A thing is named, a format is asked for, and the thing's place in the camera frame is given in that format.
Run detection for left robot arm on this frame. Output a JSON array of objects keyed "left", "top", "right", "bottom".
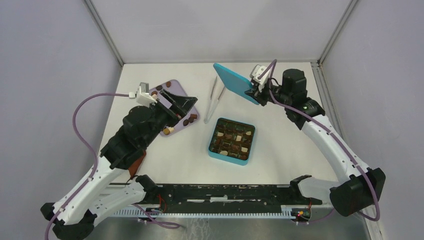
[{"left": 40, "top": 88, "right": 198, "bottom": 240}]

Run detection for purple cable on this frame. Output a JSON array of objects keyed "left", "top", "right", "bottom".
[
  {"left": 258, "top": 58, "right": 381, "bottom": 224},
  {"left": 43, "top": 92, "right": 181, "bottom": 240}
]

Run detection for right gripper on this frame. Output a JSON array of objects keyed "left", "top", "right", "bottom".
[{"left": 244, "top": 78, "right": 291, "bottom": 107}]

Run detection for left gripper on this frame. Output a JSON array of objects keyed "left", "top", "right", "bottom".
[{"left": 143, "top": 88, "right": 199, "bottom": 146}]

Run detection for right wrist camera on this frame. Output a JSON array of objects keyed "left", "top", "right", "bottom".
[{"left": 250, "top": 64, "right": 273, "bottom": 92}]

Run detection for white oval chocolate in box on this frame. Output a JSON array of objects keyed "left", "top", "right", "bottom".
[{"left": 219, "top": 150, "right": 229, "bottom": 156}]

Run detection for teal box lid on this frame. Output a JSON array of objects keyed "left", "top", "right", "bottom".
[{"left": 213, "top": 63, "right": 259, "bottom": 105}]

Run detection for teal chocolate box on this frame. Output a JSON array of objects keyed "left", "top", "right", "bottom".
[{"left": 207, "top": 117, "right": 256, "bottom": 166}]

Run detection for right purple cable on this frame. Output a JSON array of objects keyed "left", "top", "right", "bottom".
[{"left": 258, "top": 58, "right": 381, "bottom": 224}]

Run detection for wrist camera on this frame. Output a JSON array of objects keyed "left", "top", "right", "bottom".
[
  {"left": 128, "top": 82, "right": 158, "bottom": 107},
  {"left": 250, "top": 64, "right": 273, "bottom": 92}
]

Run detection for purple tray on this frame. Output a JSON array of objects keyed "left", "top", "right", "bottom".
[{"left": 149, "top": 79, "right": 200, "bottom": 137}]

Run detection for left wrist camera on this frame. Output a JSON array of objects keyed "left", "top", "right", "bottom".
[{"left": 128, "top": 82, "right": 158, "bottom": 107}]

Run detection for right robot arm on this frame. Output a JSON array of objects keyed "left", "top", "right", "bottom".
[{"left": 245, "top": 65, "right": 386, "bottom": 222}]

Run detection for brown cloth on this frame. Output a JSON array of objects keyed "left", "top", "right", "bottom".
[{"left": 128, "top": 150, "right": 147, "bottom": 180}]

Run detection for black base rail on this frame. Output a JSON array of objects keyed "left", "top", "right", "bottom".
[{"left": 125, "top": 183, "right": 323, "bottom": 215}]

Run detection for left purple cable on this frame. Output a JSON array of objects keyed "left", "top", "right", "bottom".
[{"left": 43, "top": 92, "right": 181, "bottom": 240}]

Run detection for metal kitchen tongs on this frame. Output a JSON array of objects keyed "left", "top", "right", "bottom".
[{"left": 203, "top": 75, "right": 227, "bottom": 124}]

